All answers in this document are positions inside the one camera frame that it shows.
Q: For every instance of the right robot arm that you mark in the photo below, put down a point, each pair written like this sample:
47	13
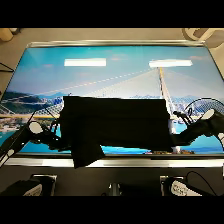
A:
200	128

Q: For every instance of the black garment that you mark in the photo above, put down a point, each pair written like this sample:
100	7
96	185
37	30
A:
113	126

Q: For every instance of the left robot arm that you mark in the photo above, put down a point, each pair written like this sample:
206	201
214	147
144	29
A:
20	136

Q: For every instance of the silver frame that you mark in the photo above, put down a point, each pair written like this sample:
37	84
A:
140	162

